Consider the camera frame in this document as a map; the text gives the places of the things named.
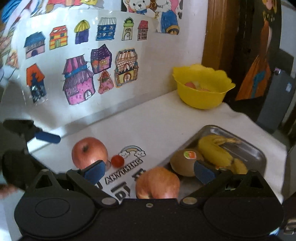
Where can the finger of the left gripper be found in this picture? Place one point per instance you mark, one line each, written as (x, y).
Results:
(47, 137)

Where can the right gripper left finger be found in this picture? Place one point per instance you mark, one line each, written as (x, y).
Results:
(75, 188)

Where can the long yellow banana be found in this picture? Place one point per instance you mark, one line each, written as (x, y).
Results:
(237, 167)

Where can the kiwi with sticker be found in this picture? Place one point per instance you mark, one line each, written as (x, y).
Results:
(182, 162)

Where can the yellow plastic bowl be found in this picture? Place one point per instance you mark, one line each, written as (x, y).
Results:
(201, 87)

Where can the smooth red apple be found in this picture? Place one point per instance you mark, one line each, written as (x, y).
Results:
(87, 151)

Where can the red apple with dimple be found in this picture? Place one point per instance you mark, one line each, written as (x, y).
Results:
(157, 183)

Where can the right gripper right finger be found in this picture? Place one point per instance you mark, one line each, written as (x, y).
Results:
(222, 180)

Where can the red cherry tomato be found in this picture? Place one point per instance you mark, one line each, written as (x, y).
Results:
(117, 161)

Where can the short yellow banana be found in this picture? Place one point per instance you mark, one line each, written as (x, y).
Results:
(210, 148)

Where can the houses drawing paper sheet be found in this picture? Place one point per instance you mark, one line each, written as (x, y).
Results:
(76, 62)

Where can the dark door with painting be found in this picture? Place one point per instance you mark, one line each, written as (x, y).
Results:
(242, 38)

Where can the grey appliance box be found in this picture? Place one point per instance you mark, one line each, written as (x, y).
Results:
(277, 102)

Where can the metal tray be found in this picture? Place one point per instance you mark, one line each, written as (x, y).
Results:
(252, 157)

